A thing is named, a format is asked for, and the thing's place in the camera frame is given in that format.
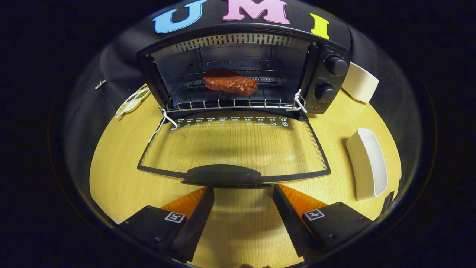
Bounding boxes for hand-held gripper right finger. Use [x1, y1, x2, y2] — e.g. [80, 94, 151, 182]
[273, 184, 373, 261]

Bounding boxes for white toaster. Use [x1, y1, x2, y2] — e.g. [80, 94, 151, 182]
[341, 61, 380, 104]

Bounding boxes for white string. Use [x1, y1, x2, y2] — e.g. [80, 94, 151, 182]
[149, 108, 179, 144]
[286, 89, 308, 114]

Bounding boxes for brown steak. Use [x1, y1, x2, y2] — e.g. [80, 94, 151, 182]
[202, 67, 259, 97]

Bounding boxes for white divided condiment dish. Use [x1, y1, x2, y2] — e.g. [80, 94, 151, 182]
[115, 87, 151, 118]

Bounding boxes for white rectangular dish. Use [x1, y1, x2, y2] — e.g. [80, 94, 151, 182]
[346, 128, 388, 201]

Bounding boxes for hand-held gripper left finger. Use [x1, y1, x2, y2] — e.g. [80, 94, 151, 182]
[119, 187, 215, 263]

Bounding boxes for metal wire oven rack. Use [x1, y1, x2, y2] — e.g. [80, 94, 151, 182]
[160, 56, 303, 113]

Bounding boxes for black toaster oven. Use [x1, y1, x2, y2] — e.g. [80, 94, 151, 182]
[137, 25, 352, 188]

